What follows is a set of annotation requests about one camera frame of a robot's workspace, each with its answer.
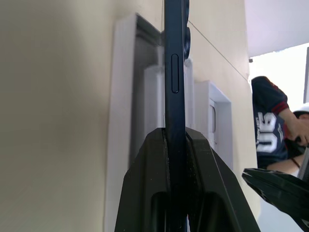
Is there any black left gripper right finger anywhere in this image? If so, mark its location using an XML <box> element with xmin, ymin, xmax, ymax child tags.
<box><xmin>185</xmin><ymin>129</ymin><xmax>261</xmax><ymax>232</ymax></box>

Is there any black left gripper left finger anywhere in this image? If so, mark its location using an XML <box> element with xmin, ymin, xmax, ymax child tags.
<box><xmin>114</xmin><ymin>128</ymin><xmax>171</xmax><ymax>232</ymax></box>

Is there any small white box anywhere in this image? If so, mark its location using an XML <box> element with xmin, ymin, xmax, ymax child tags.
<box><xmin>193</xmin><ymin>80</ymin><xmax>234</xmax><ymax>171</ymax></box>

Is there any person in navy jersey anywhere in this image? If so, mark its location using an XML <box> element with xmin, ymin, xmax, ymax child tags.
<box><xmin>251</xmin><ymin>75</ymin><xmax>309</xmax><ymax>178</ymax></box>

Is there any white phone box base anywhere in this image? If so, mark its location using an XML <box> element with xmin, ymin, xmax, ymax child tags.
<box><xmin>104</xmin><ymin>12</ymin><xmax>195</xmax><ymax>232</ymax></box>

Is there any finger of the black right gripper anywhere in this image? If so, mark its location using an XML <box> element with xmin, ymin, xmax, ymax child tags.
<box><xmin>242</xmin><ymin>167</ymin><xmax>309</xmax><ymax>229</ymax></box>

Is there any dark blue smartphone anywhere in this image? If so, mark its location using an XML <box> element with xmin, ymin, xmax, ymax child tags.
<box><xmin>163</xmin><ymin>0</ymin><xmax>193</xmax><ymax>232</ymax></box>

